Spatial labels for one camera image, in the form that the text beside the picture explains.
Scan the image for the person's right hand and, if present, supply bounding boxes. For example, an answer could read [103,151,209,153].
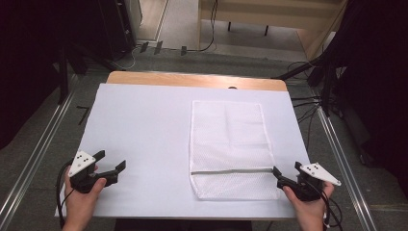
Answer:
[282,181,336,226]

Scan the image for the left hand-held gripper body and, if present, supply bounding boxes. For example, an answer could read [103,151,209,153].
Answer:
[67,150,104,194]

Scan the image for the dark curtain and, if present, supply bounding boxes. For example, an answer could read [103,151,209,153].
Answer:
[0,0,109,150]
[333,0,408,196]

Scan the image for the metal floor rail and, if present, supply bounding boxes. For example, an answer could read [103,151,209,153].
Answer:
[0,72,80,227]
[316,104,378,231]

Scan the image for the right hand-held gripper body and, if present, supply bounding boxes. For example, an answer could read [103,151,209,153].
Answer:
[295,162,343,203]

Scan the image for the wooden bench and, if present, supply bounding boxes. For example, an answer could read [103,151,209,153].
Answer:
[197,0,349,61]

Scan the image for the person's left hand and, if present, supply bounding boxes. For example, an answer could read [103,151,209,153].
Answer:
[64,165,108,224]

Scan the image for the white floor cable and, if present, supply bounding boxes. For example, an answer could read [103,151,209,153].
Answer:
[111,43,142,71]

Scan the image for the black metal stand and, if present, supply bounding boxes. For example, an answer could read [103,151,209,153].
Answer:
[271,52,343,118]
[57,39,118,106]

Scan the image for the white table mat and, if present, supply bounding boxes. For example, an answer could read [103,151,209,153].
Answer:
[54,83,311,220]

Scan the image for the wooden table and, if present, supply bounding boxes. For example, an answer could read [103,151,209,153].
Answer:
[105,70,289,92]

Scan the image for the black cabinet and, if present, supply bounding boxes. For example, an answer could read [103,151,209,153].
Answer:
[95,0,144,62]

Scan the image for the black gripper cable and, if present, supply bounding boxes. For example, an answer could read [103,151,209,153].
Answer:
[302,174,344,231]
[56,159,75,229]

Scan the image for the white mesh laundry bag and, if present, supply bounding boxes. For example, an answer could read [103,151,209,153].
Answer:
[189,100,281,201]

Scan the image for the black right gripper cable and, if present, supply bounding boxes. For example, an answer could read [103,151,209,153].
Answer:
[302,174,344,231]

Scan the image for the bundle of black floor cables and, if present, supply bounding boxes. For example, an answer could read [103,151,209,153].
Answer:
[287,60,325,152]

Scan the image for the black hanging cable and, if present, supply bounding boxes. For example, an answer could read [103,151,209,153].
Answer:
[187,0,219,53]

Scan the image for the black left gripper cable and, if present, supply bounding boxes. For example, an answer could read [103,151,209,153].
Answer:
[56,159,75,229]

